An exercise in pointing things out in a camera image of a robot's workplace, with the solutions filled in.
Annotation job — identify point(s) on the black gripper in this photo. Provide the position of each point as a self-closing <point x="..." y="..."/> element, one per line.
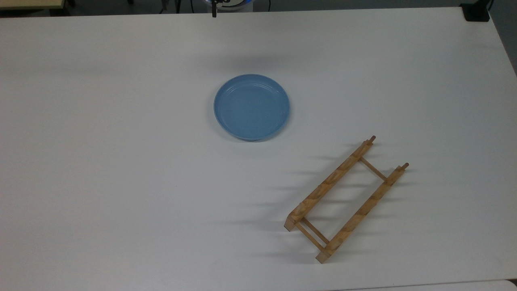
<point x="221" y="1"/>

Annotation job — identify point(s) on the beige wooden table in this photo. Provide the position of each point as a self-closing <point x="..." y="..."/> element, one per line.
<point x="30" y="3"/>

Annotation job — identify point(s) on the white adjacent table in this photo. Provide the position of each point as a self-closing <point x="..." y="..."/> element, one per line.
<point x="444" y="286"/>

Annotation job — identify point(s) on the blue round plate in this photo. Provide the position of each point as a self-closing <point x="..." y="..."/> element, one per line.
<point x="251" y="108"/>

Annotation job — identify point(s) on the wooden plate rack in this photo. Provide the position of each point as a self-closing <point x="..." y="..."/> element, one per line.
<point x="323" y="190"/>

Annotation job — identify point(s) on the black tripod legs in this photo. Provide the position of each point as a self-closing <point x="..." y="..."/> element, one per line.
<point x="177" y="5"/>

